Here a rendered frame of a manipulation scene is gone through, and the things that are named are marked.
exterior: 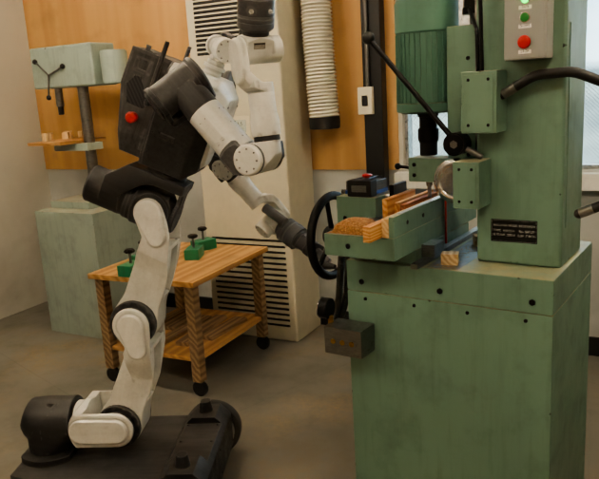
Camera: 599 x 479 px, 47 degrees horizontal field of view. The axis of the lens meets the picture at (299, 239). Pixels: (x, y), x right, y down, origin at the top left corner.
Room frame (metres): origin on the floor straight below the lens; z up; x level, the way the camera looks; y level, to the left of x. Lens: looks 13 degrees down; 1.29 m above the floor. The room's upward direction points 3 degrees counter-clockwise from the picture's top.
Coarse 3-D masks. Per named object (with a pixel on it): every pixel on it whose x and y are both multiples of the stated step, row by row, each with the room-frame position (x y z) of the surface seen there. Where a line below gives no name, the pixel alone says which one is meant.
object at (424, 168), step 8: (416, 160) 1.96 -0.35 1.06; (424, 160) 1.95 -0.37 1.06; (432, 160) 1.93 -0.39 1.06; (440, 160) 1.92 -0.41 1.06; (416, 168) 1.96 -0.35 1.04; (424, 168) 1.95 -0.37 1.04; (432, 168) 1.93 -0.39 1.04; (416, 176) 1.96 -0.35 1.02; (424, 176) 1.95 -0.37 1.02; (432, 176) 1.93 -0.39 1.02; (432, 184) 1.97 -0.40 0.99
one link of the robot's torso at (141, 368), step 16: (128, 320) 1.93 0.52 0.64; (144, 320) 1.94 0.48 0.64; (128, 336) 1.93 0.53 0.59; (144, 336) 1.93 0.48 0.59; (160, 336) 2.06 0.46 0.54; (128, 352) 1.93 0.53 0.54; (144, 352) 1.93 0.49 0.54; (160, 352) 2.07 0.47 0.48; (128, 368) 1.95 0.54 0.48; (144, 368) 1.95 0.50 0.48; (160, 368) 2.07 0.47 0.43; (128, 384) 1.98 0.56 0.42; (144, 384) 1.98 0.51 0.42; (112, 400) 1.98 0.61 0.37; (128, 400) 1.98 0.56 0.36; (144, 400) 1.98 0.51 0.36; (128, 416) 1.96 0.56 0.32; (144, 416) 2.00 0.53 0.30
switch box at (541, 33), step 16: (512, 0) 1.67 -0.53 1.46; (544, 0) 1.63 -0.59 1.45; (512, 16) 1.67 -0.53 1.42; (544, 16) 1.63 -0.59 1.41; (512, 32) 1.67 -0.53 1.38; (528, 32) 1.65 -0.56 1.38; (544, 32) 1.63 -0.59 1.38; (512, 48) 1.67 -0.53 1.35; (528, 48) 1.65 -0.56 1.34; (544, 48) 1.63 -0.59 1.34
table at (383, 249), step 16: (432, 224) 1.88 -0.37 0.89; (448, 224) 1.98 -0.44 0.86; (336, 240) 1.78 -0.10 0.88; (352, 240) 1.75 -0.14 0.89; (384, 240) 1.70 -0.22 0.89; (400, 240) 1.71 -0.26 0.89; (416, 240) 1.79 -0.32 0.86; (352, 256) 1.75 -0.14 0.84; (368, 256) 1.72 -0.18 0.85; (384, 256) 1.70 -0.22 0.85; (400, 256) 1.71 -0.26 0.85
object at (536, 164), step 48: (576, 0) 1.73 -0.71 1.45; (576, 48) 1.73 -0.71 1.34; (528, 96) 1.71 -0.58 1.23; (576, 96) 1.75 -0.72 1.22; (480, 144) 1.78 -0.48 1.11; (528, 144) 1.71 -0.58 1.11; (576, 144) 1.76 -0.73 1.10; (528, 192) 1.71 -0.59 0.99; (576, 192) 1.77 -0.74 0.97; (480, 240) 1.78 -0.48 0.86; (576, 240) 1.80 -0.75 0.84
